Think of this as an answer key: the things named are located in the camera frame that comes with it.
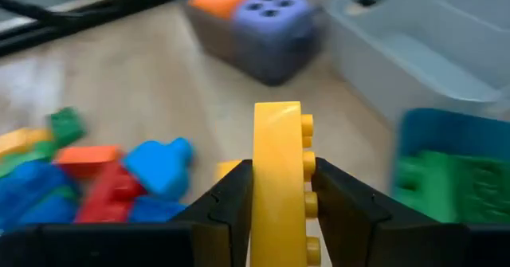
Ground orange plastic block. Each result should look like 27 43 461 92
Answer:
54 144 124 177

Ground white plastic bin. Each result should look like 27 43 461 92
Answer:
323 0 510 121

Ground purple foam die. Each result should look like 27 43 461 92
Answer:
233 0 312 35

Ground light blue rounded block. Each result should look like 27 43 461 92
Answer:
122 136 195 200

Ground black aluminium table frame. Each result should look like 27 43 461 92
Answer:
0 0 179 57

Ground yellow long plastic block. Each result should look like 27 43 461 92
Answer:
249 100 322 267

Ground teal plastic bin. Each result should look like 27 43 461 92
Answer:
391 107 510 225

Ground dark green small block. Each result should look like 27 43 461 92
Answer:
46 106 88 149

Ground dark blue studded block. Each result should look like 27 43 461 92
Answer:
127 196 188 224

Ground red plastic block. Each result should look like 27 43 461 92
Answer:
74 163 147 224

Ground bright green plastic block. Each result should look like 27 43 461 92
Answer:
453 155 510 224
392 150 459 224

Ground yellow square plastic block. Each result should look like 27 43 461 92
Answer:
0 127 53 157
216 159 243 183

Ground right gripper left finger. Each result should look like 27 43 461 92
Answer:
0 159 255 267

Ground green stepped plastic block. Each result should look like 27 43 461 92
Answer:
0 139 57 179

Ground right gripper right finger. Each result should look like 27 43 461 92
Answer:
311 157 510 267

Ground orange foam die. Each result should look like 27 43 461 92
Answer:
187 0 261 20

